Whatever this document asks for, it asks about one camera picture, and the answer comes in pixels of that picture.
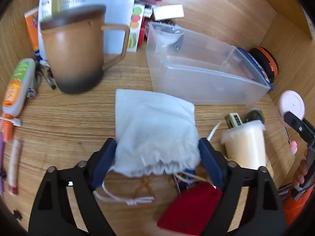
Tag red velvet pouch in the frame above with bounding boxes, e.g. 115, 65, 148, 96
157, 182, 222, 235

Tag black orange zip case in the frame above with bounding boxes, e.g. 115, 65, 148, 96
249, 46, 279, 83

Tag orange packet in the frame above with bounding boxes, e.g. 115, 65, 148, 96
24, 7, 41, 61

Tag white rectangular box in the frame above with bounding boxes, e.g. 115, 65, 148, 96
153, 4, 184, 21

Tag fruit pattern box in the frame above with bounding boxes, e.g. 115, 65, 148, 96
127, 3, 145, 52

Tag pink round compact case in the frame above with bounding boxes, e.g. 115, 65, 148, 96
278, 90, 305, 123

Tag clear plastic storage bin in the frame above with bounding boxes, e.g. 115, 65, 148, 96
146, 22, 270, 105

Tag mahjong tile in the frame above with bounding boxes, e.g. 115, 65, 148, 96
225, 112, 243, 128

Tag pink white pen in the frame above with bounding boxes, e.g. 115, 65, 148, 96
7, 140, 21, 195

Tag small black clip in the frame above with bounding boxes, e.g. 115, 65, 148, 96
13, 210, 22, 220

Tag brown ceramic mug with lid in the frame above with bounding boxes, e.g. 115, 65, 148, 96
40, 5, 130, 94

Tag blue colourful pencil pouch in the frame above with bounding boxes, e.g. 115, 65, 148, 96
238, 47, 274, 91

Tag beige drink cup with lid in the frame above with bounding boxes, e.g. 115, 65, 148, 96
221, 120, 274, 175

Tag orange capped marker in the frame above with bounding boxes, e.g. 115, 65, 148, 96
1, 113, 22, 142

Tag keys bunch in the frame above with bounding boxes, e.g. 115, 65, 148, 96
26, 60, 56, 99

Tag purple marker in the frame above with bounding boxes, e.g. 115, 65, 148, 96
0, 134, 5, 197

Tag right hand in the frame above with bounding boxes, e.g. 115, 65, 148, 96
293, 150, 308, 187

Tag white drawstring cloth pouch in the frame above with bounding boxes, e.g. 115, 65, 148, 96
93, 88, 201, 206

